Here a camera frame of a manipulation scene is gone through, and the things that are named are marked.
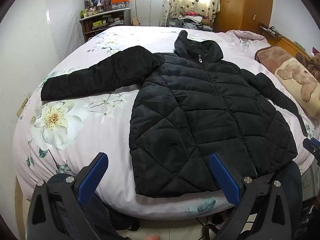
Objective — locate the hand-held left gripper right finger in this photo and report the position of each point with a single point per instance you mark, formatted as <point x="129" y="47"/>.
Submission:
<point x="225" y="177"/>

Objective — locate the pile of clothes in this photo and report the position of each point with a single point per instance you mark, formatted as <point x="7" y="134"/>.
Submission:
<point x="192" y="21"/>

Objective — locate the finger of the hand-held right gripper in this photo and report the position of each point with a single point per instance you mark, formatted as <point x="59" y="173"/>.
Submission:
<point x="313" y="146"/>

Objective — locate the black puffer jacket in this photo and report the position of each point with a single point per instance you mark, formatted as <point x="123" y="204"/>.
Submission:
<point x="200" y="110"/>

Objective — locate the wooden wardrobe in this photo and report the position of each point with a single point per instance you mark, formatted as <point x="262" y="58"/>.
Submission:
<point x="242" y="5"/>

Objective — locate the cluttered wooden shelf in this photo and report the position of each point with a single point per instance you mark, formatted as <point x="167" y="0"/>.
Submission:
<point x="105" y="22"/>

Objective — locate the brown teddy bear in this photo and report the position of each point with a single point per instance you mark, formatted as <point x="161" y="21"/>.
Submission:
<point x="315" y="65"/>

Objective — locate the brown bear print pillow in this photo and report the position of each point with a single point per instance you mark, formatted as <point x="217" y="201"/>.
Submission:
<point x="292" y="76"/>

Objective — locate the person's right leg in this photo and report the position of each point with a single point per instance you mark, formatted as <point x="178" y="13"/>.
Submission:
<point x="290" y="180"/>

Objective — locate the white cabinet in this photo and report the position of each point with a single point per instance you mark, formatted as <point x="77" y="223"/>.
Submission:
<point x="146" y="11"/>

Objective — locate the orange storage box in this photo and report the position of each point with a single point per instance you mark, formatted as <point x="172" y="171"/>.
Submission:
<point x="120" y="1"/>

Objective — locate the bed with pink floral sheet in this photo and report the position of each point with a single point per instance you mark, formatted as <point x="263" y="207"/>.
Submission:
<point x="100" y="120"/>

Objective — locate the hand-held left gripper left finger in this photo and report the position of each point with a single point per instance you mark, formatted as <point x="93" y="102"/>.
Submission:
<point x="92" y="178"/>

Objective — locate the black shoe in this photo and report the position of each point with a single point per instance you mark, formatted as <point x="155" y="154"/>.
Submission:
<point x="133" y="227"/>

